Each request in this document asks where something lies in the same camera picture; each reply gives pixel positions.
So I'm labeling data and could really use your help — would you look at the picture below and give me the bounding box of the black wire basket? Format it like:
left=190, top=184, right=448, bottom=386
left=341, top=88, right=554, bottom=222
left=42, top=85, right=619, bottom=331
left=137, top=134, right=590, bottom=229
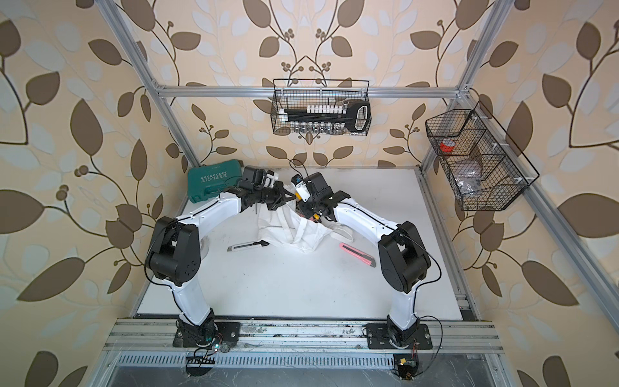
left=270, top=77, right=372, bottom=135
left=425, top=102, right=540, bottom=211

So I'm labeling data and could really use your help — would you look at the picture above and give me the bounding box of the green plastic tool case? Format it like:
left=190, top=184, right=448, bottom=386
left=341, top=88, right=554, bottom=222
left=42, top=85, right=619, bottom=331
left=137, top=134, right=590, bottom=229
left=187, top=160, right=242, bottom=203

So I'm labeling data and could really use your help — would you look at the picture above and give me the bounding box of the clear plastic bag in basket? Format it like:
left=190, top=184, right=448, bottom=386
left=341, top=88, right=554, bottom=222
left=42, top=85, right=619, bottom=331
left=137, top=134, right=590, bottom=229
left=452, top=160, right=482, bottom=194

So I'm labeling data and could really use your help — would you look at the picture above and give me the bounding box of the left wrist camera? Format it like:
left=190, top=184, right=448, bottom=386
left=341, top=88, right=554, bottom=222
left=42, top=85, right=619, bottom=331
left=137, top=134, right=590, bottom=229
left=237, top=166, right=279, bottom=190

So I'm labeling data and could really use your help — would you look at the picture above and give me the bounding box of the back black wire basket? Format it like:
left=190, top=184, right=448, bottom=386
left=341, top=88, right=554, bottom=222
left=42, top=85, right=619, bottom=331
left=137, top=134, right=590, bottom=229
left=270, top=77, right=372, bottom=135

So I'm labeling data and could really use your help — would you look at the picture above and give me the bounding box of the pink knife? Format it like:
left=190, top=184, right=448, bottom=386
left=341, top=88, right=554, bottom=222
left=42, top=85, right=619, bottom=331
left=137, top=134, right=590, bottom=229
left=339, top=243, right=377, bottom=268

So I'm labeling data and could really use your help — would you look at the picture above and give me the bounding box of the black socket bit holder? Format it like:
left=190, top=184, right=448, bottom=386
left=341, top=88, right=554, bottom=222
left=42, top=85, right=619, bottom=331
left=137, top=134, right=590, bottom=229
left=272, top=99, right=372, bottom=134

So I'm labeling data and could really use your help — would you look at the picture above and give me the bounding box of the white printed tote pouch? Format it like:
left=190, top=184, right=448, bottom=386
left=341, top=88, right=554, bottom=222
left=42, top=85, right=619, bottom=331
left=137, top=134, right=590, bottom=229
left=257, top=203, right=354, bottom=254

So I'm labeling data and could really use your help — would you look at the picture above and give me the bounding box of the aluminium front rail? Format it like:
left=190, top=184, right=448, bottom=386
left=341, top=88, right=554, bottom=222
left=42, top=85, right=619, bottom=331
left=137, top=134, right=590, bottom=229
left=104, top=318, right=505, bottom=355

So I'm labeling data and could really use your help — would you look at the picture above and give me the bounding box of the silver black utility knife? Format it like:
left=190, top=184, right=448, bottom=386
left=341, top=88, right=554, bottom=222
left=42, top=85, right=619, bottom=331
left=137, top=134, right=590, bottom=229
left=227, top=240, right=269, bottom=253

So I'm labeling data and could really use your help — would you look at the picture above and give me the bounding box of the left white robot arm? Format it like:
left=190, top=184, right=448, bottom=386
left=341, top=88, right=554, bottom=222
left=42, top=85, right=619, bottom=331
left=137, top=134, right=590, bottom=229
left=145, top=181, right=296, bottom=327

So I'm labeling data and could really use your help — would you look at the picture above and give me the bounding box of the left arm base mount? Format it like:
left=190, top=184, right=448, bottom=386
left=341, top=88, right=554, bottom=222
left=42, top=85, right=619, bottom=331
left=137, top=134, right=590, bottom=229
left=172, top=319, right=241, bottom=352

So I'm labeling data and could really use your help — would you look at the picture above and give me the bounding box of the right black wire basket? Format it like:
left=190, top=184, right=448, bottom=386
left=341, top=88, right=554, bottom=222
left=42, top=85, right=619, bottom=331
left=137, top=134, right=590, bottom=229
left=425, top=102, right=540, bottom=211

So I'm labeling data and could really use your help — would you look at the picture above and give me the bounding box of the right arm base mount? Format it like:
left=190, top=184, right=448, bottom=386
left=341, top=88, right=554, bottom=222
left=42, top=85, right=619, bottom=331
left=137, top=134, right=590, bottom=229
left=362, top=321, right=433, bottom=351

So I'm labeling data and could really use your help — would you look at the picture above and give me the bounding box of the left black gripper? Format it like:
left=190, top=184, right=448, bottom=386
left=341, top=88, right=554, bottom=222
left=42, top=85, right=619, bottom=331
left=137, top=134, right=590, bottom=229
left=251, top=181, right=297, bottom=209

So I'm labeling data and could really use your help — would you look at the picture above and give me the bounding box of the red item in basket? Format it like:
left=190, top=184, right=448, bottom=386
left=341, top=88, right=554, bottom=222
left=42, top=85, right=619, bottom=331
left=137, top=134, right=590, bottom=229
left=439, top=138, right=456, bottom=154

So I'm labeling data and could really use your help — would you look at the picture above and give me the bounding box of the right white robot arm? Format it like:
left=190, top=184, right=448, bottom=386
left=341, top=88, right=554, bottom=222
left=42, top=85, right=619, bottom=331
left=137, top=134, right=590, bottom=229
left=297, top=191, right=432, bottom=334

